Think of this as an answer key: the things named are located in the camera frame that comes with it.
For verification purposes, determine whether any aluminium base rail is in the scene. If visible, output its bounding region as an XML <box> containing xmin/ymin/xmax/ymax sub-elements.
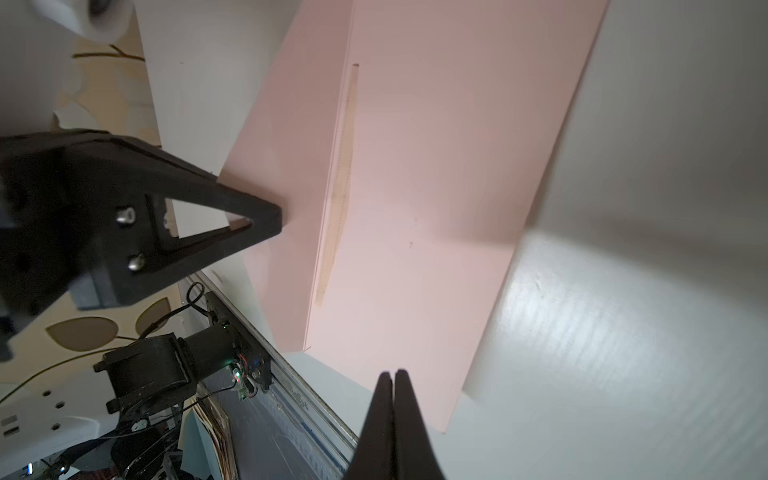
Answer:
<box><xmin>179</xmin><ymin>273</ymin><xmax>357</xmax><ymax>479</ymax></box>

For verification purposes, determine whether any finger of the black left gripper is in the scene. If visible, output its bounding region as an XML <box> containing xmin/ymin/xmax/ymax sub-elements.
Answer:
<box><xmin>1</xmin><ymin>130</ymin><xmax>282</xmax><ymax>318</ymax></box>

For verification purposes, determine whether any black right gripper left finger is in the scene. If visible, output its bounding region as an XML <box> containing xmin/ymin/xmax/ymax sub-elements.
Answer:
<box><xmin>343</xmin><ymin>372</ymin><xmax>394</xmax><ymax>480</ymax></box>

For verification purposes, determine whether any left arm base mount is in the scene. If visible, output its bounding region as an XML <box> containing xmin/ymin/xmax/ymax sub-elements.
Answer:
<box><xmin>94</xmin><ymin>292</ymin><xmax>273</xmax><ymax>421</ymax></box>

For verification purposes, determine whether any small circuit board left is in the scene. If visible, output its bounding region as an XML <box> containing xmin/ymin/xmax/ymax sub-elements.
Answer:
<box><xmin>229</xmin><ymin>354</ymin><xmax>261</xmax><ymax>400</ymax></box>

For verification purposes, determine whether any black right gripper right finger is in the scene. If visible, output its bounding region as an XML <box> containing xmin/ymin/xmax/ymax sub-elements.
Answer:
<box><xmin>394</xmin><ymin>369</ymin><xmax>445</xmax><ymax>480</ymax></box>

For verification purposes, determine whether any pink envelope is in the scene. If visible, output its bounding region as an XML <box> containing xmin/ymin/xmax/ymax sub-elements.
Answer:
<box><xmin>220</xmin><ymin>1</ymin><xmax>606</xmax><ymax>432</ymax></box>

